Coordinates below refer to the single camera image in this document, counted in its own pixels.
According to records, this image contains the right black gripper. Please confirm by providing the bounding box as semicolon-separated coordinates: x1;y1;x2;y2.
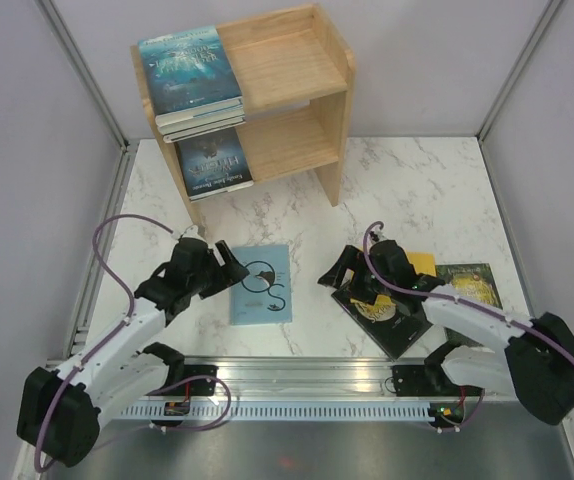
318;244;395;305

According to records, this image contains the light blue book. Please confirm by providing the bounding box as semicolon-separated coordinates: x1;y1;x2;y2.
230;244;292;326

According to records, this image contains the black Moon and Sixpence book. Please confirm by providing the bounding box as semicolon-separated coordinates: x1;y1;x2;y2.
331;285;431;360

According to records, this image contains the yellow book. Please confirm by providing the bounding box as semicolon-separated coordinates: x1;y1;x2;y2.
346;251;438;301

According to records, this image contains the Wuthering Heights dark blue book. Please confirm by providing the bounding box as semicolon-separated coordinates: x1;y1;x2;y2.
176;127;254;201

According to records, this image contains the Robinson Crusoe purple book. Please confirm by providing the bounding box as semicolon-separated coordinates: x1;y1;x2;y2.
162;120;245;143

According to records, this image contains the grey white book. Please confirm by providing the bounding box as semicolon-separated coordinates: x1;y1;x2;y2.
158;114;245;136

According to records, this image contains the teal sea cover book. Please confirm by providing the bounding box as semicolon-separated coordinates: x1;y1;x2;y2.
137;25;242;127

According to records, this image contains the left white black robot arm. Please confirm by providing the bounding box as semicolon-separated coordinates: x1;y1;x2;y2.
16;237;249;467

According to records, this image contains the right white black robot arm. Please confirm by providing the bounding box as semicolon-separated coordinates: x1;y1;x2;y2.
318;240;574;425

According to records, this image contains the green gold fantasy book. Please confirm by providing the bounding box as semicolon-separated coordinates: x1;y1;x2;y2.
436;262;504;346

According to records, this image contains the wooden two-tier shelf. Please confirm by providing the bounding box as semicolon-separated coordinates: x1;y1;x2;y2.
131;4;356;223

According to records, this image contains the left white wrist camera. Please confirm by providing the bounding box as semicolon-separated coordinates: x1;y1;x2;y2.
182;225;206;241

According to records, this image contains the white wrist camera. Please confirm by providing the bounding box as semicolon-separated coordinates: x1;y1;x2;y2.
370;227;387;241
182;225;206;241

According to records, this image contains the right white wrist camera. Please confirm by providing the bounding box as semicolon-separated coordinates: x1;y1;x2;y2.
370;227;387;241

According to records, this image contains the aluminium mounting rail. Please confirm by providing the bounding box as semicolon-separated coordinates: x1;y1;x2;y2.
91;353;518;401

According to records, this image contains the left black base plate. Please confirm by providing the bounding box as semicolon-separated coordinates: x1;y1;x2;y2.
163;364;218;401

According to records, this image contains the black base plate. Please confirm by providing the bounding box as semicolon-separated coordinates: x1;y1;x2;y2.
163;364;218;401
384;365;437;397

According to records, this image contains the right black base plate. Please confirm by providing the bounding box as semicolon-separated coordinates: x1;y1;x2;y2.
384;365;437;397

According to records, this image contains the white slotted cable duct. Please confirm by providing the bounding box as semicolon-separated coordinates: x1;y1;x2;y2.
118;400;455;422

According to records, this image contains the left aluminium frame post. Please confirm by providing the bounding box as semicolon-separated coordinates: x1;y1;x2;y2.
34;0;130;152

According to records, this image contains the aluminium frame post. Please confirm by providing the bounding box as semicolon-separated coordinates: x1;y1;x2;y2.
34;0;130;152
476;0;566;144

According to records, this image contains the right aluminium frame post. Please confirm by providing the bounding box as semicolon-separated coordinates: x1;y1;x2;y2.
476;0;566;144

